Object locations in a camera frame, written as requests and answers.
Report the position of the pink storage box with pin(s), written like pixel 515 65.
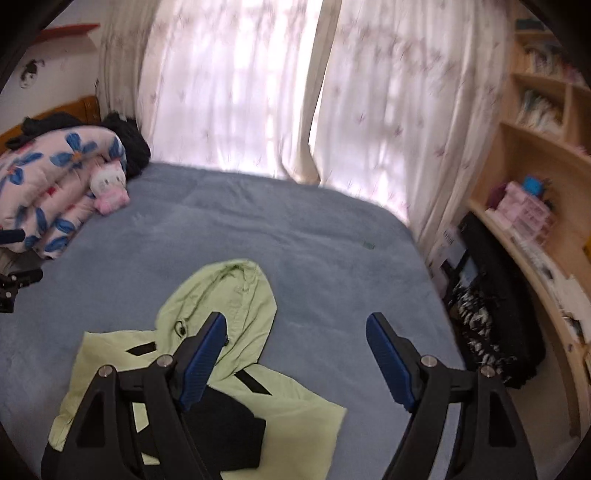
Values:
pixel 526 214

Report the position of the red wall shelf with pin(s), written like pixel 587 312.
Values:
pixel 71 30

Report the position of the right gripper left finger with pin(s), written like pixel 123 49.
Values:
pixel 195 359

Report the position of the black clothes by headboard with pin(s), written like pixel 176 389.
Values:
pixel 136 148

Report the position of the blue cup on shelf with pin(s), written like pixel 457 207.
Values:
pixel 534 186

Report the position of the floral pink quilt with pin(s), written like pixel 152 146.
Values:
pixel 45 186

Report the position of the green and black hoodie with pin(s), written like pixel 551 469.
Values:
pixel 257 423

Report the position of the wooden bookshelf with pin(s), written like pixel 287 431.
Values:
pixel 544 131

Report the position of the sheer white curtain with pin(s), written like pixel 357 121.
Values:
pixel 393 102

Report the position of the pink cat plush toy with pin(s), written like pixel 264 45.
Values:
pixel 108 185

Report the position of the black wall sticker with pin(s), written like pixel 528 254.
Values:
pixel 30 73

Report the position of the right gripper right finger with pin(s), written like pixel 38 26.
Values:
pixel 397 359

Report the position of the black white patterned clothes pile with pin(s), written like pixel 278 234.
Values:
pixel 491 308

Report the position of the grey-blue bed blanket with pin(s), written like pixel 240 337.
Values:
pixel 331 261

